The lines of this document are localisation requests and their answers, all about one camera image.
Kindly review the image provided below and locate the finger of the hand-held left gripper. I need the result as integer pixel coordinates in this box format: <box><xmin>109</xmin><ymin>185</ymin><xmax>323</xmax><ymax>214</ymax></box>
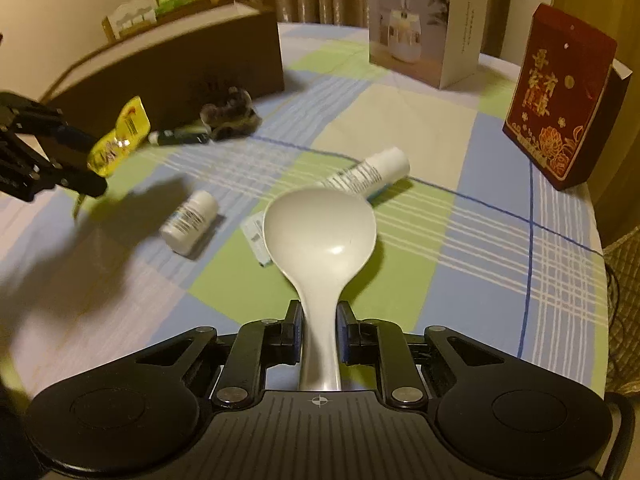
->
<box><xmin>0</xmin><ymin>131</ymin><xmax>109</xmax><ymax>197</ymax></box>
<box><xmin>0</xmin><ymin>91</ymin><xmax>101</xmax><ymax>154</ymax></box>

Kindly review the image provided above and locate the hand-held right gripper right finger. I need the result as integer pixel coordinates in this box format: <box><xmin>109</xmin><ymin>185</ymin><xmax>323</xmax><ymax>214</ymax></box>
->
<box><xmin>336</xmin><ymin>301</ymin><xmax>507</xmax><ymax>409</ymax></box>

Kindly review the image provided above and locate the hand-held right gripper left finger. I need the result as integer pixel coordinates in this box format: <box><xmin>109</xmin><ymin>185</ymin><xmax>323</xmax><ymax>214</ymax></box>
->
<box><xmin>127</xmin><ymin>300</ymin><xmax>306</xmax><ymax>409</ymax></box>

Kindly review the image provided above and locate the yellow snack pouch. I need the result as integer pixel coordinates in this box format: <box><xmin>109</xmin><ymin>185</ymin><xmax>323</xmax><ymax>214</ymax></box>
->
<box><xmin>86</xmin><ymin>96</ymin><xmax>152</xmax><ymax>177</ymax></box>

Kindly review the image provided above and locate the dark green pen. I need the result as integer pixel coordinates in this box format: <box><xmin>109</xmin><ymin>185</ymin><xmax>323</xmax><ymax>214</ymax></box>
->
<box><xmin>148</xmin><ymin>127</ymin><xmax>210</xmax><ymax>147</ymax></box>

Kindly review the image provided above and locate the white plastic rice spoon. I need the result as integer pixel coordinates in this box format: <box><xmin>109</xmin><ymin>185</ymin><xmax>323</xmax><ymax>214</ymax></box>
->
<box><xmin>262</xmin><ymin>187</ymin><xmax>378</xmax><ymax>392</ymax></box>

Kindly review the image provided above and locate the small white pill bottle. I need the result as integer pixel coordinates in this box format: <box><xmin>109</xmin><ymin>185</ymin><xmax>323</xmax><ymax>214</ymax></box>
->
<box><xmin>159</xmin><ymin>191</ymin><xmax>221</xmax><ymax>256</ymax></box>

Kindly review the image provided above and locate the brown cardboard box container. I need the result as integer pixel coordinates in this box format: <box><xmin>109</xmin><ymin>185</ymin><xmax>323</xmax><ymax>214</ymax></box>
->
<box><xmin>37</xmin><ymin>1</ymin><xmax>286</xmax><ymax>133</ymax></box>

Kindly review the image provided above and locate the grey hair scrunchie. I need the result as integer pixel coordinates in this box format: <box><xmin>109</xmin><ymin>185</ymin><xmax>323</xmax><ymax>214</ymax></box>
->
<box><xmin>200</xmin><ymin>86</ymin><xmax>263</xmax><ymax>140</ymax></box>

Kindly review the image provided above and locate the white printed tube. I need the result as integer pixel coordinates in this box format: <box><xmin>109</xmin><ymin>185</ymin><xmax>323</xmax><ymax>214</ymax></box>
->
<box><xmin>320</xmin><ymin>146</ymin><xmax>412</xmax><ymax>196</ymax></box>

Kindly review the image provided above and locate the small white sachet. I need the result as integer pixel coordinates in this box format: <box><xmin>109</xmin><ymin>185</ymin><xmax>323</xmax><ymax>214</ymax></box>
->
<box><xmin>240</xmin><ymin>211</ymin><xmax>273</xmax><ymax>267</ymax></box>

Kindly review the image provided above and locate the checked tablecloth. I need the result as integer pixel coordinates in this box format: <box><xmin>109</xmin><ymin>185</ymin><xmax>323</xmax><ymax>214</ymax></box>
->
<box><xmin>0</xmin><ymin>22</ymin><xmax>608</xmax><ymax>401</ymax></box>

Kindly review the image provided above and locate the white humidifier carton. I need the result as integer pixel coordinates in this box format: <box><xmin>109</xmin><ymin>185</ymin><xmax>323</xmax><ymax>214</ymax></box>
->
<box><xmin>368</xmin><ymin>0</ymin><xmax>490</xmax><ymax>91</ymax></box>

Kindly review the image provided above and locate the red gift box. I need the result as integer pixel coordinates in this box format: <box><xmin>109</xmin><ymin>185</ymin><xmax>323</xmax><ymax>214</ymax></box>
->
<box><xmin>501</xmin><ymin>2</ymin><xmax>631</xmax><ymax>192</ymax></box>

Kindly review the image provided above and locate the ochre curtain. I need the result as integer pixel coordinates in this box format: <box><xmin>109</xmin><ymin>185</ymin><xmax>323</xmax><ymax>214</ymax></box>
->
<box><xmin>550</xmin><ymin>0</ymin><xmax>640</xmax><ymax>246</ymax></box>

